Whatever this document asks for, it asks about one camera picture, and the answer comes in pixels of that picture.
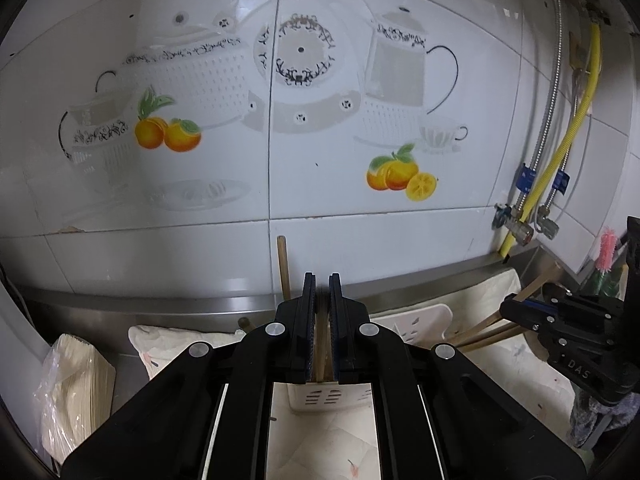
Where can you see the green glass bottle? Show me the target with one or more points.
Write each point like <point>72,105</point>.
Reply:
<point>606,284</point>

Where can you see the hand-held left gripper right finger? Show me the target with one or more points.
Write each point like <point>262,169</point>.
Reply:
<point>334,320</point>

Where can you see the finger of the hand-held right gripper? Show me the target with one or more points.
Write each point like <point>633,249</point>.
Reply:
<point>575,312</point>
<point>580,360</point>

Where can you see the cream plastic utensil holder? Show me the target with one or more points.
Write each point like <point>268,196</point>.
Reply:
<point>425,320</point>

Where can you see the wrapped pack of paper napkins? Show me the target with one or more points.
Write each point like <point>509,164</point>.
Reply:
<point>75,390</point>

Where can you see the metal gas valve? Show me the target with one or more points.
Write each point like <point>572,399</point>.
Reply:
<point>515,222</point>
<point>545,221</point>

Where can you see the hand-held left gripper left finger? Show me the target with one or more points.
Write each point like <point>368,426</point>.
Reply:
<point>310,320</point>

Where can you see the pink bottle brush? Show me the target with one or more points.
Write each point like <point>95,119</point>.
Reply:
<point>606,250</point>

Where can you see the cream printed quilted mat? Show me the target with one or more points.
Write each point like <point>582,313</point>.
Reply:
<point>500,370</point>

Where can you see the dark patterned cloth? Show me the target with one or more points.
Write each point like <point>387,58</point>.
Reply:
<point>605,420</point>

